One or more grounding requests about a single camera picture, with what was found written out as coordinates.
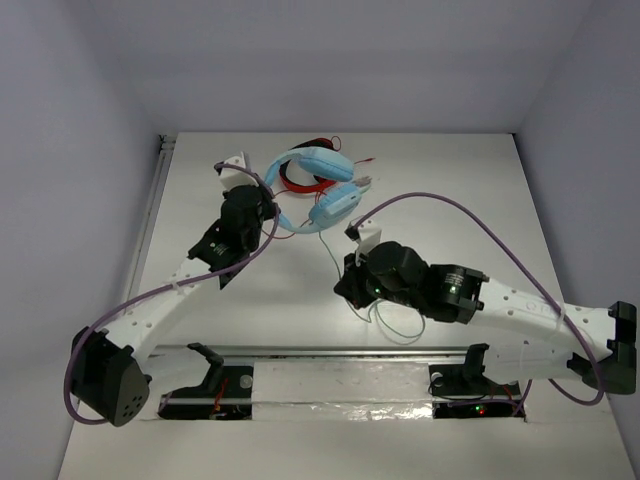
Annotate aluminium left side rail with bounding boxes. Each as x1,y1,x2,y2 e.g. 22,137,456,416
103,135,184,347

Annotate green headphone cable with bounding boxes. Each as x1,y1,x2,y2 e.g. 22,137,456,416
317,175,426,347

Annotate aluminium front rail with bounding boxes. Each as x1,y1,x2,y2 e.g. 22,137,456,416
103,344,531,359

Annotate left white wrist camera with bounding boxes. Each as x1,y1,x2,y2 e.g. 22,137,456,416
214,151,255,191

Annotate red black headphones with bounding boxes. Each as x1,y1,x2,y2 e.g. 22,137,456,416
279,137,337,194

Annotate purple cable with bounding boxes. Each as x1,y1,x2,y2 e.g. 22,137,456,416
349,192,606,406
63,162,281,426

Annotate aluminium rail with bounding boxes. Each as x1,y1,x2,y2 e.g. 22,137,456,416
103,344,531,359
103,135,184,347

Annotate white foam front board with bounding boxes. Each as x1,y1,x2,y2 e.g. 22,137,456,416
60,387,635,479

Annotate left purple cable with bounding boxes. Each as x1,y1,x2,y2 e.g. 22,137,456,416
63,162,281,426

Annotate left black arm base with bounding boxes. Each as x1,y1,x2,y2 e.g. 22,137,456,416
158,343,254,421

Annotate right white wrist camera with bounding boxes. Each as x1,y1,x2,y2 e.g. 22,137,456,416
345,220,382,264

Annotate light blue headphones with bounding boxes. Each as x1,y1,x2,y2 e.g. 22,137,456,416
264,146,371,234

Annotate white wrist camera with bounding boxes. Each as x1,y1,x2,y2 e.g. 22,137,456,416
214,151,255,191
345,220,382,264

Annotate red headphone cable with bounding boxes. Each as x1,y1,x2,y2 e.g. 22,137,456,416
272,135,377,241

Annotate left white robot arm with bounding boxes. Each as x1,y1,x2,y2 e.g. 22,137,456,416
63,183,279,427

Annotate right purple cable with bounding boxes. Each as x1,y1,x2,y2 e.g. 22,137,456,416
349,192,606,406

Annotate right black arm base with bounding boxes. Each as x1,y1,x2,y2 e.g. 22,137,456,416
422,343,530,420

